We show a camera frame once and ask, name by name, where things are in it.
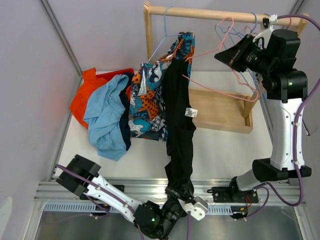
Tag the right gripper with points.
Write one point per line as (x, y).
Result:
(234, 56)

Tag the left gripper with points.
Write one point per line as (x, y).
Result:
(175, 193)

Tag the black shorts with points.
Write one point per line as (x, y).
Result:
(180, 128)

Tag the patterned blue orange shorts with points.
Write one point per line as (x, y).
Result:
(147, 117)

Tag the light blue shorts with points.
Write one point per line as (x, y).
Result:
(103, 113)

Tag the navy blue shorts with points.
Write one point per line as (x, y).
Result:
(124, 96)

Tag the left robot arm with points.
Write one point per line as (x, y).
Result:
(82, 178)

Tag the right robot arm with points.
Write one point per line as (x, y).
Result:
(283, 111)

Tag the wooden clothes rack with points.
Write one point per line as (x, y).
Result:
(208, 109)

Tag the red plastic bin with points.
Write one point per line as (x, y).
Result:
(111, 74)

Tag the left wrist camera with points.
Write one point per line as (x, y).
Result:
(197, 207)

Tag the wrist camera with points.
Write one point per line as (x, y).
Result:
(265, 27)
(197, 207)

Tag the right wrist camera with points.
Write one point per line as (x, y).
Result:
(265, 27)

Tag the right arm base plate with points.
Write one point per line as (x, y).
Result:
(226, 194)

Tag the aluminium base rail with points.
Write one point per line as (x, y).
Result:
(153, 189)

